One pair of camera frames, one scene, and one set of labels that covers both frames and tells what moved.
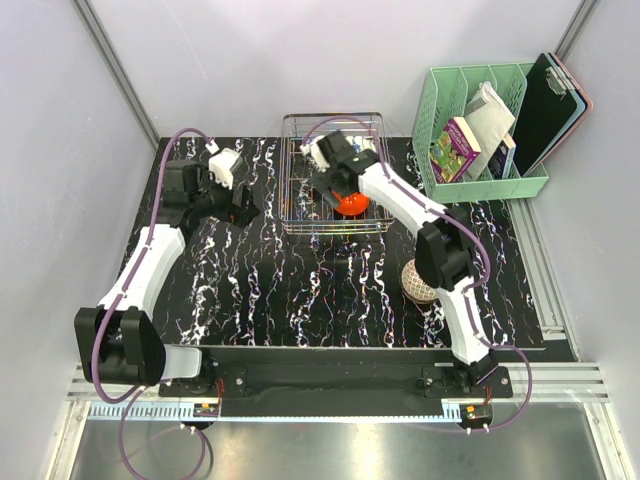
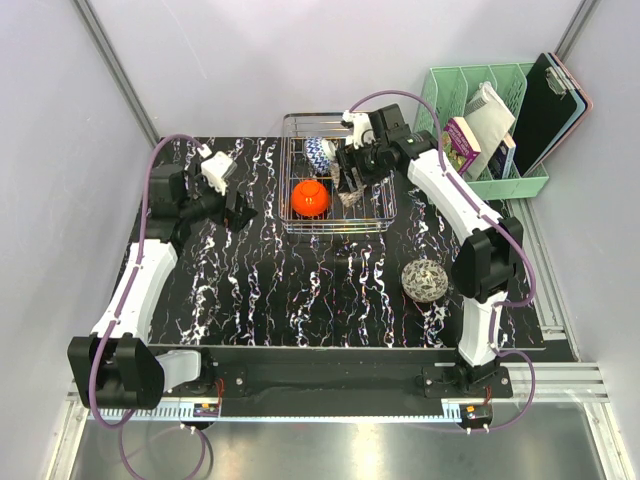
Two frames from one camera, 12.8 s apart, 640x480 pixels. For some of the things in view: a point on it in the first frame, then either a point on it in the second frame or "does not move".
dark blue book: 498,166 does not move
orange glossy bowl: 353,203 to 309,198
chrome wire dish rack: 303,208 does not move
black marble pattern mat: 255,286 does not move
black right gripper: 323,181 to 350,158
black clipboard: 548,104 does not move
